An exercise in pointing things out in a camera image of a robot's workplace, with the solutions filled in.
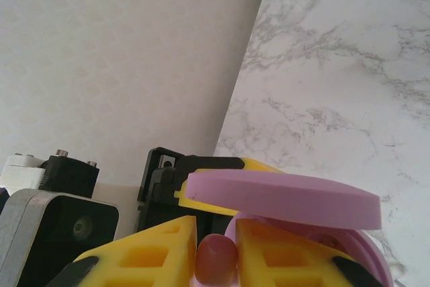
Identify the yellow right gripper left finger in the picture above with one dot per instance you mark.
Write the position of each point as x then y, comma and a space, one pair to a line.
144, 256

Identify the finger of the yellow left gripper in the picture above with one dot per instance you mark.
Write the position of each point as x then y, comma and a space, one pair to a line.
201, 207
258, 165

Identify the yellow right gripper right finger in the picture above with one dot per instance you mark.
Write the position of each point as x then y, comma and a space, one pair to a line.
285, 263

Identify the purple earbuds charging case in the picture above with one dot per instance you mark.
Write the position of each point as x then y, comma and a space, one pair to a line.
285, 196

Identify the purple earbud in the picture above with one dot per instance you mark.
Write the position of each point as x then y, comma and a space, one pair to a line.
215, 256

